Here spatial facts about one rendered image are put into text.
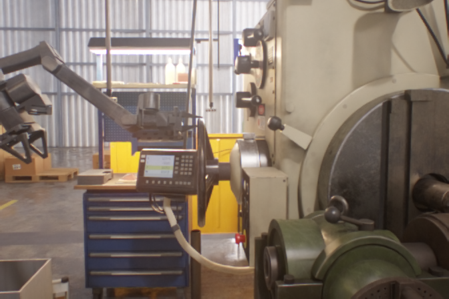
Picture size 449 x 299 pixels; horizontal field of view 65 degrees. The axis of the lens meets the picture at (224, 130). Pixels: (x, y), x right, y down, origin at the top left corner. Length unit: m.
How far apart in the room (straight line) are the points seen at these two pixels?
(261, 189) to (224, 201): 3.00
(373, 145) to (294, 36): 0.37
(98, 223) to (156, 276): 0.59
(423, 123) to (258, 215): 0.50
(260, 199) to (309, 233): 0.27
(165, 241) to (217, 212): 1.24
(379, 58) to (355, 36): 0.09
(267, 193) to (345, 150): 0.23
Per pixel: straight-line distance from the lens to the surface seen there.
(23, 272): 2.74
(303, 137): 1.01
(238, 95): 1.46
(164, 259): 2.89
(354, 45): 1.12
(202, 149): 1.08
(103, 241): 2.93
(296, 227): 0.72
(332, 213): 0.68
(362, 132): 1.00
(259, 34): 1.15
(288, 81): 1.04
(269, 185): 0.95
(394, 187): 1.05
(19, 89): 1.08
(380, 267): 0.67
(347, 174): 1.00
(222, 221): 4.00
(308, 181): 1.05
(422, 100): 1.05
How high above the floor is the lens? 1.52
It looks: 4 degrees down
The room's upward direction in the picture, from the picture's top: straight up
